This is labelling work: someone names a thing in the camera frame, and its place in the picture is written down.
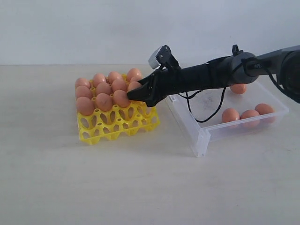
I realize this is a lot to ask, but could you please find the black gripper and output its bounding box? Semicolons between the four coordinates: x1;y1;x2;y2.
127;69;185;107

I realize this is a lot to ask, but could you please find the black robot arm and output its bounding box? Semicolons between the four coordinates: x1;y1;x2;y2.
127;45;300;107

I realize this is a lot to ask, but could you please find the yellow plastic egg tray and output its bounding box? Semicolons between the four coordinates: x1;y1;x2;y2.
77;101;160;145

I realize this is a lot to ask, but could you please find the clear plastic box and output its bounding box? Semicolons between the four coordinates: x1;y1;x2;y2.
166;82;289;157

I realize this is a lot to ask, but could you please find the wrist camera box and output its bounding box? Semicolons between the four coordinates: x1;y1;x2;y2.
148;45;180;70

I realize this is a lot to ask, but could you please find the black cable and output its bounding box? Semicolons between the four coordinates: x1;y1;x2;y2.
178;58;300;123

